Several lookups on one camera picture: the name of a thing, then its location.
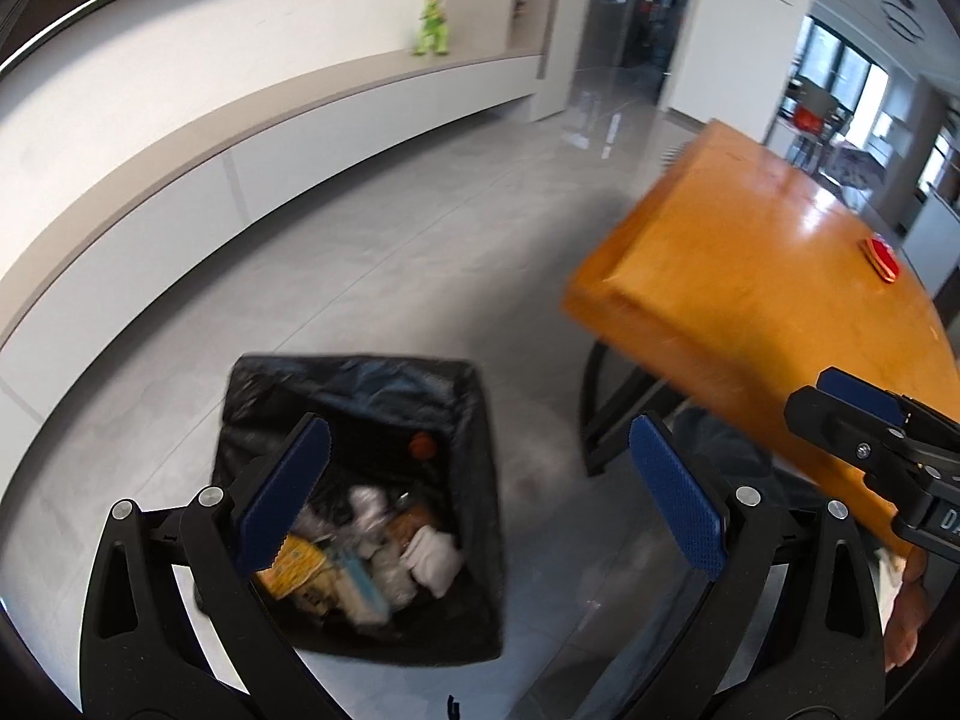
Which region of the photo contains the black trash bag bin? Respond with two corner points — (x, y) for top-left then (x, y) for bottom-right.
(212, 355), (506, 667)

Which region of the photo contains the person's right hand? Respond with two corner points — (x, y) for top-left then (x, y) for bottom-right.
(884, 546), (931, 671)

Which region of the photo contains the red table tennis paddle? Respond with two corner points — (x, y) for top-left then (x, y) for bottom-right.
(859, 234), (901, 283)

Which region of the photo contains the white kitchen counter cabinet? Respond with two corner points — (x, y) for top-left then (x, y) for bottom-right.
(901, 192), (960, 296)

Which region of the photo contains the yellow snack packet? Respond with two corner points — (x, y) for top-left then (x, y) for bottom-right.
(257, 533), (331, 600)

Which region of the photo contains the orange wooden table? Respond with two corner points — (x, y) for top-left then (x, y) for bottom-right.
(565, 121), (958, 556)

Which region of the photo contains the red dining chair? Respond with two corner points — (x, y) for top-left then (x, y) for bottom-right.
(793, 104), (825, 138)

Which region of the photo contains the white crumpled tissue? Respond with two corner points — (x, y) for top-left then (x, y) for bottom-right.
(400, 525), (464, 598)

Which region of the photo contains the green dinosaur toy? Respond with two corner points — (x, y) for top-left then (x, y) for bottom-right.
(413, 0), (449, 55)

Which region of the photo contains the long white wall cabinet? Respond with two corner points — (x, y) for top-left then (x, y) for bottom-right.
(2, 49), (540, 479)

